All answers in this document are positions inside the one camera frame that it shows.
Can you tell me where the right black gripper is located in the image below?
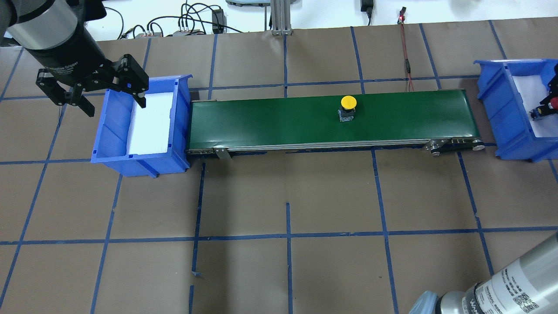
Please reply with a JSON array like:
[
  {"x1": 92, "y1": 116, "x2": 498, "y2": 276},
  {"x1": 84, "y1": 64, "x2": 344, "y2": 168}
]
[{"x1": 540, "y1": 64, "x2": 558, "y2": 105}]

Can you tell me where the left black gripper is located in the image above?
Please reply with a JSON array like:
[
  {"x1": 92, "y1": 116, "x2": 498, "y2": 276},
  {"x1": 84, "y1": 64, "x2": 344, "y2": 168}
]
[{"x1": 27, "y1": 27, "x2": 149, "y2": 117}]

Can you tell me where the red push button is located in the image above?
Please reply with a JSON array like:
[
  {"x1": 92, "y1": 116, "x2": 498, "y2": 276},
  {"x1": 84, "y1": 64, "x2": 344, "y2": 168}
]
[{"x1": 529, "y1": 97, "x2": 558, "y2": 121}]

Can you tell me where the yellow push button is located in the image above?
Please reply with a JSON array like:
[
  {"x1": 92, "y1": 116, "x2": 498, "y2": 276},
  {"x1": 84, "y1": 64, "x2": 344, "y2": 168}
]
[{"x1": 337, "y1": 95, "x2": 357, "y2": 123}]

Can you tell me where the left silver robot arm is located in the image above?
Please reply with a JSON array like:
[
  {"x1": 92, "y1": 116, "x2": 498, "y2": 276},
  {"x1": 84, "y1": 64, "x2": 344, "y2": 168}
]
[{"x1": 1, "y1": 0, "x2": 149, "y2": 117}]

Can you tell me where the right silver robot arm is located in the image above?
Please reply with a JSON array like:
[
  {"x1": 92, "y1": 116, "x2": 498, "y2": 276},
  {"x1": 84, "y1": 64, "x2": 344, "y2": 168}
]
[{"x1": 411, "y1": 59, "x2": 558, "y2": 314}]

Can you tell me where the white foam pad right bin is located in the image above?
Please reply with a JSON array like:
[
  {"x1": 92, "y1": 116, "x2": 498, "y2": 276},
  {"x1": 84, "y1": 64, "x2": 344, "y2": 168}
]
[{"x1": 512, "y1": 75, "x2": 558, "y2": 138}]

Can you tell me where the white foam pad bin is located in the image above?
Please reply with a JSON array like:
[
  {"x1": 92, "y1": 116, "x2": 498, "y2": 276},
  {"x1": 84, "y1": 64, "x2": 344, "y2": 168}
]
[
  {"x1": 512, "y1": 75, "x2": 558, "y2": 138},
  {"x1": 127, "y1": 92, "x2": 173, "y2": 155}
]

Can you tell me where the blue bin right side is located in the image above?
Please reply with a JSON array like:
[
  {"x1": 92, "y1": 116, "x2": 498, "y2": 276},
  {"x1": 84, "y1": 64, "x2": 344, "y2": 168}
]
[{"x1": 476, "y1": 59, "x2": 558, "y2": 162}]

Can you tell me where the blue bin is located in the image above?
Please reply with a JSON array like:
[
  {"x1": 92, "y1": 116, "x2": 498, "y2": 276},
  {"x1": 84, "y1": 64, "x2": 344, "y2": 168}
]
[
  {"x1": 476, "y1": 59, "x2": 558, "y2": 162},
  {"x1": 90, "y1": 74, "x2": 193, "y2": 177}
]

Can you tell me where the blue bin left side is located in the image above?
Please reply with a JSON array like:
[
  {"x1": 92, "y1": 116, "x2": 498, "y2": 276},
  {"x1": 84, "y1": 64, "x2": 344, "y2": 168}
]
[{"x1": 90, "y1": 74, "x2": 193, "y2": 177}]

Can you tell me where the white foam pad left bin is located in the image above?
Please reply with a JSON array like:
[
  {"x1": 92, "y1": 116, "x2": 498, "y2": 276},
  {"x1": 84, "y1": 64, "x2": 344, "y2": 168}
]
[{"x1": 127, "y1": 92, "x2": 173, "y2": 155}]

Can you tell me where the green conveyor belt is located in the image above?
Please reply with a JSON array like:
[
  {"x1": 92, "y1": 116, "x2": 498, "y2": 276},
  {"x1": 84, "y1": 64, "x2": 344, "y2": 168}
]
[{"x1": 185, "y1": 89, "x2": 485, "y2": 156}]

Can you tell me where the black power adapter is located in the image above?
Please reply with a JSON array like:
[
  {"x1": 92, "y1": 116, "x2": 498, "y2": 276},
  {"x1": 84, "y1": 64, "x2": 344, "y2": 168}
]
[{"x1": 211, "y1": 8, "x2": 227, "y2": 34}]

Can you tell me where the red black conveyor cable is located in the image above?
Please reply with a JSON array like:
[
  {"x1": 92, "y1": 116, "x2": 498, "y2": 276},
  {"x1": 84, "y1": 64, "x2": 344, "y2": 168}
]
[{"x1": 398, "y1": 7, "x2": 415, "y2": 92}]

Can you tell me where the aluminium frame post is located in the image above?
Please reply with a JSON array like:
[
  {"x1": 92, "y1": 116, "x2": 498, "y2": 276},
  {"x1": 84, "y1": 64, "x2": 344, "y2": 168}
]
[{"x1": 270, "y1": 0, "x2": 293, "y2": 36}]

